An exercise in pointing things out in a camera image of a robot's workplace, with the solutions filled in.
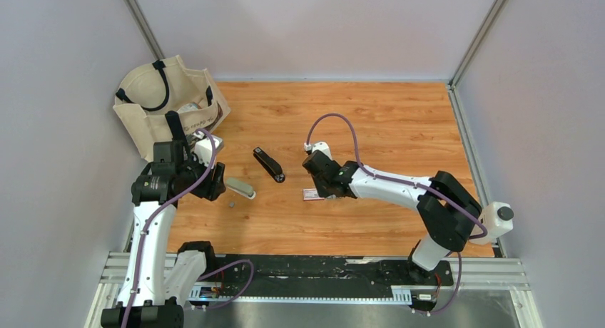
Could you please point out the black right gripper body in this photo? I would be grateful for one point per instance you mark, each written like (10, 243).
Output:
(322, 188)

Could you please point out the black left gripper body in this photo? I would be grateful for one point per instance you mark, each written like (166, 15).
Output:
(207, 188)

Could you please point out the black large stapler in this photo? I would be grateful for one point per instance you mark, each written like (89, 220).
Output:
(273, 168)

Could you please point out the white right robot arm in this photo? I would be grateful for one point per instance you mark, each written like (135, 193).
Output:
(448, 211)

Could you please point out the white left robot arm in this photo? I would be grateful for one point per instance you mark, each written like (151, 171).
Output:
(149, 297)

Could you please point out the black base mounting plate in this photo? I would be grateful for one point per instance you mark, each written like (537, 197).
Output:
(304, 279)

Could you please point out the beige canvas tote bag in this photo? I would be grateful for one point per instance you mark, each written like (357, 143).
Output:
(149, 92)

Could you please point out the white box with black knob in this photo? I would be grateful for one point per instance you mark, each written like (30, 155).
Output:
(497, 218)

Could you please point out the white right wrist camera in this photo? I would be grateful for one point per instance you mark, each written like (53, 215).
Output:
(321, 146)

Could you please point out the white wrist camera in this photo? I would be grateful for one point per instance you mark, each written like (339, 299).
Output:
(204, 147)
(321, 146)

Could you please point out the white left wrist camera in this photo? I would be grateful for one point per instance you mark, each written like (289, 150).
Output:
(204, 147)

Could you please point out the aluminium frame rail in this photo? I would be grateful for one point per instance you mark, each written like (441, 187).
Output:
(480, 274)

